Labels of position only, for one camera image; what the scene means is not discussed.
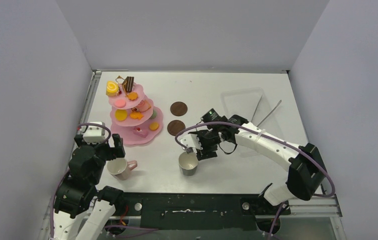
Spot yellow swirl roll cake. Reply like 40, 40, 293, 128
105, 81, 121, 97

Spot black mug white inside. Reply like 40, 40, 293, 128
178, 152, 199, 176

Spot pink round macaron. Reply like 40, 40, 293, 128
114, 99, 127, 109

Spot metal serving tongs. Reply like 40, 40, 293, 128
250, 94, 282, 127

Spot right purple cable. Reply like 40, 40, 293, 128
174, 121, 336, 240

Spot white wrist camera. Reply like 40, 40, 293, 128
79, 125, 108, 144
179, 133, 202, 153

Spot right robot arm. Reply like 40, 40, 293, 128
179, 109, 327, 214

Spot orange scalloped cookie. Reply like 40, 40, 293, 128
126, 91, 139, 101

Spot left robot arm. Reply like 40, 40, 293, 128
50, 133, 127, 240

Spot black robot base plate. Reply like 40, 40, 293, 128
106, 192, 291, 231

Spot orange flower cookie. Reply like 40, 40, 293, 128
129, 111, 144, 121

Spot chocolate layered cake slice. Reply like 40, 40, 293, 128
122, 76, 135, 93

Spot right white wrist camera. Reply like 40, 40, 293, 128
179, 133, 202, 153

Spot dark wooden coaster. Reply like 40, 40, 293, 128
170, 101, 188, 117
167, 119, 186, 136

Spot yellow round cake slice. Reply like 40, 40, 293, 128
114, 109, 128, 122

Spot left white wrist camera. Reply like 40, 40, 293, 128
79, 125, 108, 144

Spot pink three-tier cake stand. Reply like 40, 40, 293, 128
106, 76, 164, 146

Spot pink green cube cake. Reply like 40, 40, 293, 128
132, 127, 149, 138

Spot pink teacup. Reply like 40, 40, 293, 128
106, 158, 138, 181

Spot clear plastic tray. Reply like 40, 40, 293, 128
220, 87, 284, 139

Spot orange round macaron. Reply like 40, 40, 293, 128
149, 122, 160, 131

